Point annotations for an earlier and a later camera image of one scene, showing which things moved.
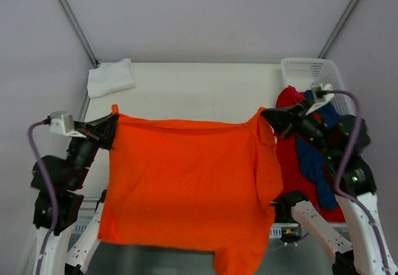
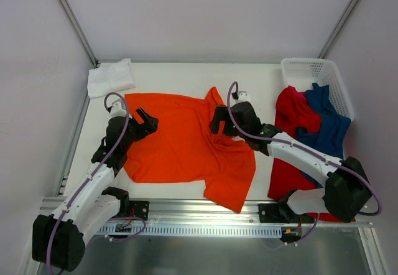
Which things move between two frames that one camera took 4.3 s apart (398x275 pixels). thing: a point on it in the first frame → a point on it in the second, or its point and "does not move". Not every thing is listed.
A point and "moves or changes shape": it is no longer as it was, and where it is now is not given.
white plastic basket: (303, 73) does not move
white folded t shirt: (111, 78) does not move
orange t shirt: (192, 185) moves or changes shape
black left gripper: (97, 134) → (138, 125)
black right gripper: (292, 121) → (224, 121)
